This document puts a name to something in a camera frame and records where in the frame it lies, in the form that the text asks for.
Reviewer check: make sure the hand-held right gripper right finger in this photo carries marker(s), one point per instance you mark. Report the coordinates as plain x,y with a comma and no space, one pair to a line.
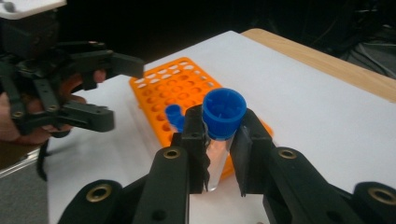
286,180

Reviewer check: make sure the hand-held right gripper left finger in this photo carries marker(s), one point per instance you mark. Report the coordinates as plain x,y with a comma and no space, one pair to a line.
174,174

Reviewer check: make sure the orange test tube rack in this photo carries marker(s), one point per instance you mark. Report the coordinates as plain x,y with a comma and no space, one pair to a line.
174,87

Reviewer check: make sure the blue capped test tube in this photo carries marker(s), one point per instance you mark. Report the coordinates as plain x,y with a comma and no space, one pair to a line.
222,112
174,116

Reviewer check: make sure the white table mat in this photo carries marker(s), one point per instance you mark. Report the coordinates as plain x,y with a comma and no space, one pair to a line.
295,102

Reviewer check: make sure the metal frame rail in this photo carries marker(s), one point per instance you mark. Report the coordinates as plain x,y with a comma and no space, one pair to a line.
18,169

